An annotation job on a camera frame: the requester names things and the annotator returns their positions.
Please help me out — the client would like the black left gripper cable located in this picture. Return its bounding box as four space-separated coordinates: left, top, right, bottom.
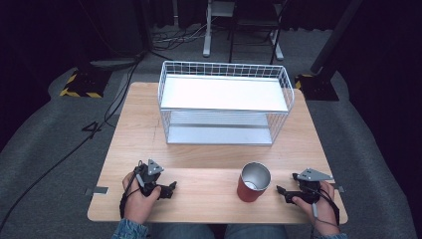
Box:
118 160 144 219

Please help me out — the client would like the long black floor cable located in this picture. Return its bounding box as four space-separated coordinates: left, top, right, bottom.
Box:
0 56 143 230

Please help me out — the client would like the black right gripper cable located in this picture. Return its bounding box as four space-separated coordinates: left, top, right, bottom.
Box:
307 185 341 239

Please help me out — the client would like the person's right hand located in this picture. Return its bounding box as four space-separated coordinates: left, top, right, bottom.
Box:
293 180 341 237

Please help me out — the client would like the black stand base striped tape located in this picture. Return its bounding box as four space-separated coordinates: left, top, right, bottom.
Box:
294 73 340 102
59 67 112 100

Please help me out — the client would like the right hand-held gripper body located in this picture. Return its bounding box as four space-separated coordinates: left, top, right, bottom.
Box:
292 167 334 205

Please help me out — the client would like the white wire shelf rack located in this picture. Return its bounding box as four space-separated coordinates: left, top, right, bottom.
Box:
157 60 296 146

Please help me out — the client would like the black metal stand frame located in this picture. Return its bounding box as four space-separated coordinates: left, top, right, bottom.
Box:
228 0 290 66

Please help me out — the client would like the bundle of floor cables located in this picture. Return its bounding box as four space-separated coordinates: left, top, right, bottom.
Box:
151 19 213 44

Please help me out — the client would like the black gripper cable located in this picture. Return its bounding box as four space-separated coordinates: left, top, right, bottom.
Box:
307 185 341 239
118 160 144 219

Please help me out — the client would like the red cup with metal inside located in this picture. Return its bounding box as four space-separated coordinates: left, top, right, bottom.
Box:
236 161 273 203

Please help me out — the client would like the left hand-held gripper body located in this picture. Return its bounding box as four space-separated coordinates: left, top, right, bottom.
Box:
133 158 165 197

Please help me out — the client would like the white metal stand frame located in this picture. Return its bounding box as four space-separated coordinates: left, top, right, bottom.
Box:
202 0 286 62

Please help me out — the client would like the person's left hand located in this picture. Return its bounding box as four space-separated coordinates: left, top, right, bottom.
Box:
121 170 162 225

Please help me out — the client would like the black slanted post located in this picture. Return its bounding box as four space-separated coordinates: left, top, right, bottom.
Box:
310 0 365 76

